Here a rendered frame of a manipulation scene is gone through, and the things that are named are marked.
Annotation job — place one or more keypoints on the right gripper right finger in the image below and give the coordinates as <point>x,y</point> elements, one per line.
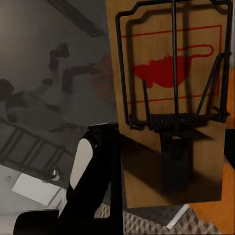
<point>229,149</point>

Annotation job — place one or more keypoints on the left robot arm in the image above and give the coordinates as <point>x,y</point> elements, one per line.
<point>42,222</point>

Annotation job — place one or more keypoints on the toilet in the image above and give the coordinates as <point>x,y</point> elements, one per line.
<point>47,194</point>

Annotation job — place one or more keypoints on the door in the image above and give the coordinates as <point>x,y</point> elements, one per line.
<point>56,79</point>

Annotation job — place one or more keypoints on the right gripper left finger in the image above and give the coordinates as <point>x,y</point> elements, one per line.
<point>77,217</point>

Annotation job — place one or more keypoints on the shower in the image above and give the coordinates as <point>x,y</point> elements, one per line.
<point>177,216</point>

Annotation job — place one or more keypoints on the cabinet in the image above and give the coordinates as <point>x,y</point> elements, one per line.
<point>222,213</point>

